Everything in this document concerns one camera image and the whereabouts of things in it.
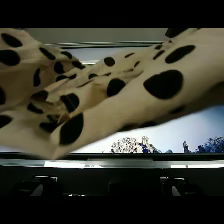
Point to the beige black-spotted shirt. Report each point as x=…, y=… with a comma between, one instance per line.
x=133, y=96

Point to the silver frame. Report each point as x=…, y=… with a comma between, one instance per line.
x=100, y=163

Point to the black garment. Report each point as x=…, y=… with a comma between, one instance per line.
x=174, y=31

